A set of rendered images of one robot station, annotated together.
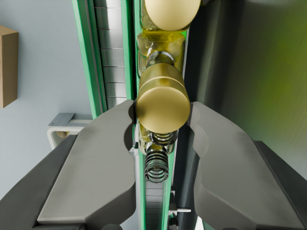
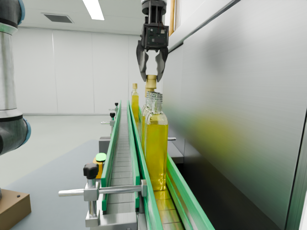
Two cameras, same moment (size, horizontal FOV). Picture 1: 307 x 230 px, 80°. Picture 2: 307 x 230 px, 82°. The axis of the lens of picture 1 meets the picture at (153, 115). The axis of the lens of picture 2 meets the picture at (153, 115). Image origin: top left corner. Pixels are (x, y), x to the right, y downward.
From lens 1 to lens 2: 0.64 m
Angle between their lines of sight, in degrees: 110
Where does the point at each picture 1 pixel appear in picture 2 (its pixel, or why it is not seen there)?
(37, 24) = (53, 206)
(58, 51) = (57, 221)
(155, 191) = not seen: outside the picture
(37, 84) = not seen: outside the picture
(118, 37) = (124, 168)
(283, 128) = (192, 93)
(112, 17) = (122, 163)
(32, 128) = not seen: outside the picture
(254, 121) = (193, 110)
